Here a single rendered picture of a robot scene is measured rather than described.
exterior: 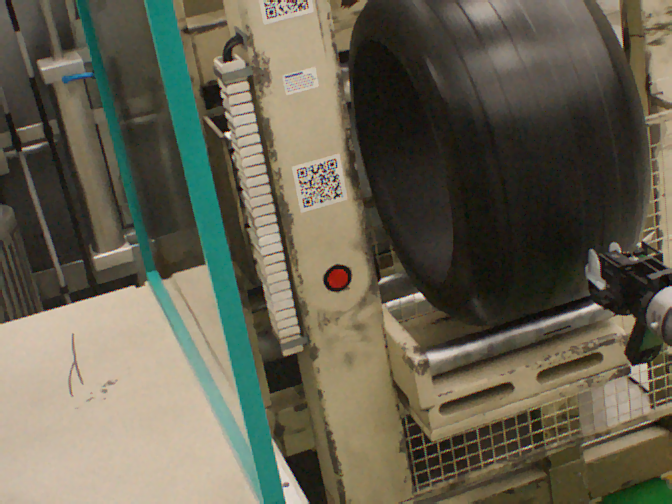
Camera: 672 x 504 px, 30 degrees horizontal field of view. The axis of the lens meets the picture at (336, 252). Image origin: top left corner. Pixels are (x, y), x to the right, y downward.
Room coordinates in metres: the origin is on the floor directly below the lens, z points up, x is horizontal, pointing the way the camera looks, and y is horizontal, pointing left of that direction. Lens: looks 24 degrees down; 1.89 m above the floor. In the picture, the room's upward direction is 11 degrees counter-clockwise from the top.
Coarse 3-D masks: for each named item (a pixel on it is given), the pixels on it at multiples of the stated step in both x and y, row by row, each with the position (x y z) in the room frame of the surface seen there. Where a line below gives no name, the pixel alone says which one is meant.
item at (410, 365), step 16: (384, 320) 1.79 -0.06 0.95; (400, 336) 1.73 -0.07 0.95; (400, 352) 1.70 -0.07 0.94; (416, 352) 1.67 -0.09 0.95; (400, 368) 1.71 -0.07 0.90; (416, 368) 1.65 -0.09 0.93; (400, 384) 1.73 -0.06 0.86; (416, 384) 1.65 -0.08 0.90; (432, 384) 1.66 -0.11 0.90; (416, 400) 1.66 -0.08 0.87; (432, 400) 1.65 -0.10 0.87
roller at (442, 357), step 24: (552, 312) 1.76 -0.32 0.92; (576, 312) 1.76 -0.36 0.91; (600, 312) 1.77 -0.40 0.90; (480, 336) 1.73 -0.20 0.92; (504, 336) 1.73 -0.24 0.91; (528, 336) 1.74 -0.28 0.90; (552, 336) 1.75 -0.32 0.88; (432, 360) 1.70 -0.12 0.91; (456, 360) 1.71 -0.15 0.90; (480, 360) 1.72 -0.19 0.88
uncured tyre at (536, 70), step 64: (384, 0) 1.88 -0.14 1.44; (448, 0) 1.78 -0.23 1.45; (512, 0) 1.77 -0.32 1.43; (576, 0) 1.77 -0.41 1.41; (384, 64) 2.13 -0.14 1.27; (448, 64) 1.70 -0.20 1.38; (512, 64) 1.68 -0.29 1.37; (576, 64) 1.69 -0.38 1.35; (384, 128) 2.14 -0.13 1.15; (448, 128) 1.66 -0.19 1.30; (512, 128) 1.63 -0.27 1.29; (576, 128) 1.64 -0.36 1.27; (640, 128) 1.68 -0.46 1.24; (384, 192) 2.03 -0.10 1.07; (448, 192) 1.67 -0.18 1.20; (512, 192) 1.61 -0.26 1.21; (576, 192) 1.62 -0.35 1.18; (640, 192) 1.66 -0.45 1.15; (448, 256) 2.01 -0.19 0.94; (512, 256) 1.61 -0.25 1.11; (576, 256) 1.64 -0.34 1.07; (512, 320) 1.73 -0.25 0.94
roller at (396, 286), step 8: (400, 272) 2.01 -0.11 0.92; (384, 280) 1.99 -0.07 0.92; (392, 280) 1.99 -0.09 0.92; (400, 280) 1.99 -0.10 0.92; (408, 280) 1.99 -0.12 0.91; (384, 288) 1.98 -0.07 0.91; (392, 288) 1.98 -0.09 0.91; (400, 288) 1.98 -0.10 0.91; (408, 288) 1.98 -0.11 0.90; (416, 288) 1.99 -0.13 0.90; (384, 296) 1.97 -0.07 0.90; (392, 296) 1.98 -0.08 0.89; (400, 296) 1.98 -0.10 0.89
